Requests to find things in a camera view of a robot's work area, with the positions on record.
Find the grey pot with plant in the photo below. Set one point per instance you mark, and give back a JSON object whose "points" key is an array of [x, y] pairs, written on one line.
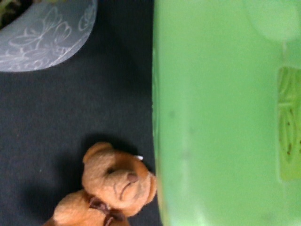
{"points": [[46, 35]]}

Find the black tablecloth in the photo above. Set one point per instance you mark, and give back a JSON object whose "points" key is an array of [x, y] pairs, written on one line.
{"points": [[49, 118]]}

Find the green watering can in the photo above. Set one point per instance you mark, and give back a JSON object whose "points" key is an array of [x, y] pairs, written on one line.
{"points": [[226, 96]]}

